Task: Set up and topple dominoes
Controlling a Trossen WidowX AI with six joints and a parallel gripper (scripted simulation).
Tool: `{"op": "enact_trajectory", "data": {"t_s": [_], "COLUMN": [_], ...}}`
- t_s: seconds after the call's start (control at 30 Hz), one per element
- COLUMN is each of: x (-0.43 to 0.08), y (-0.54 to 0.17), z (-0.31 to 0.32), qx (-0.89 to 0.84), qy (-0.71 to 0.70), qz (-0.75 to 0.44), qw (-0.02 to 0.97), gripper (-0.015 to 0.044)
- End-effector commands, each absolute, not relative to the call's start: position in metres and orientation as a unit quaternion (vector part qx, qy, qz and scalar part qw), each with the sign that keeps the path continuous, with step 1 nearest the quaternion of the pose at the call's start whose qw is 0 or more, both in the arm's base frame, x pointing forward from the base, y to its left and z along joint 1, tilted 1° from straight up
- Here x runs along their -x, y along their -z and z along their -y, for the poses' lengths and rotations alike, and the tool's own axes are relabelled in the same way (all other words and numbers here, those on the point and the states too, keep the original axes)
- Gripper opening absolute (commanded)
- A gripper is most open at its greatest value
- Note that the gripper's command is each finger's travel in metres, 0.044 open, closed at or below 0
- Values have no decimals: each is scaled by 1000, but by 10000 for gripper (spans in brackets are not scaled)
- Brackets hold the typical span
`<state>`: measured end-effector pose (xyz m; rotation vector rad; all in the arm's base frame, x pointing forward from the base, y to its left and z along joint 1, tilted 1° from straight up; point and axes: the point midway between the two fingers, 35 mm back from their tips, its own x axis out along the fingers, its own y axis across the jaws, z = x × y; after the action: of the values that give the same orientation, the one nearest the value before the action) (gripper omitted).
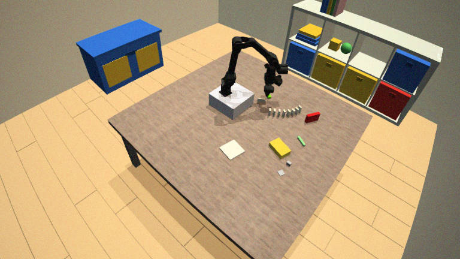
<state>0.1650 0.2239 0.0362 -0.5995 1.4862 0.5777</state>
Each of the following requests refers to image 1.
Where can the cream flat square tile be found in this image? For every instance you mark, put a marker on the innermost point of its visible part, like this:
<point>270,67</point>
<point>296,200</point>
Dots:
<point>232,149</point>

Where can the yellow rectangular block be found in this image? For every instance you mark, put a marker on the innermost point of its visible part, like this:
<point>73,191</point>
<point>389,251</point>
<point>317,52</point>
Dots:
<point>280,148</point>

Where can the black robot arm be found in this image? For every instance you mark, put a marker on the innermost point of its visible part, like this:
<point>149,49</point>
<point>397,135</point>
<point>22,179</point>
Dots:
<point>237,45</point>

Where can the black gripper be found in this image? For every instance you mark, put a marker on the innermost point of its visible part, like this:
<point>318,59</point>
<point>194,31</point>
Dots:
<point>268,88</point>

